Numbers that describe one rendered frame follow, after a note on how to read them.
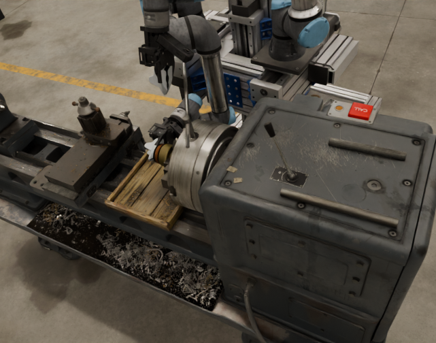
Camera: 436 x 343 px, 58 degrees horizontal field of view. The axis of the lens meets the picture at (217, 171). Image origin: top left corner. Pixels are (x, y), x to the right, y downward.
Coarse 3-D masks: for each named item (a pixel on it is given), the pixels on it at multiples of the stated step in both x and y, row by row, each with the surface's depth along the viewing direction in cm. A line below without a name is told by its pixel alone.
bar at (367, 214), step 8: (280, 192) 99; (288, 192) 99; (296, 192) 98; (304, 200) 97; (312, 200) 96; (320, 200) 96; (328, 200) 95; (328, 208) 95; (336, 208) 94; (344, 208) 93; (352, 208) 93; (360, 208) 93; (360, 216) 92; (368, 216) 91; (376, 216) 91; (384, 216) 90; (384, 224) 90; (392, 224) 89
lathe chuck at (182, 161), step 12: (204, 120) 131; (204, 132) 124; (180, 144) 124; (192, 144) 122; (180, 156) 122; (192, 156) 121; (180, 168) 122; (192, 168) 120; (168, 180) 125; (180, 180) 123; (180, 192) 125; (180, 204) 132; (192, 204) 127
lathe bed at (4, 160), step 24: (48, 144) 194; (72, 144) 188; (0, 168) 195; (24, 168) 181; (120, 168) 178; (96, 192) 164; (96, 216) 177; (120, 216) 167; (192, 216) 150; (168, 240) 161; (192, 240) 144; (216, 264) 152
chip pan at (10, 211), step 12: (0, 204) 213; (12, 204) 212; (12, 216) 206; (24, 216) 205; (216, 312) 156; (228, 312) 155; (240, 312) 155; (264, 324) 150; (276, 336) 147; (288, 336) 146; (300, 336) 146
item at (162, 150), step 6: (162, 144) 142; (168, 144) 141; (156, 150) 140; (162, 150) 139; (168, 150) 138; (156, 156) 140; (162, 156) 138; (168, 156) 138; (156, 162) 142; (162, 162) 140
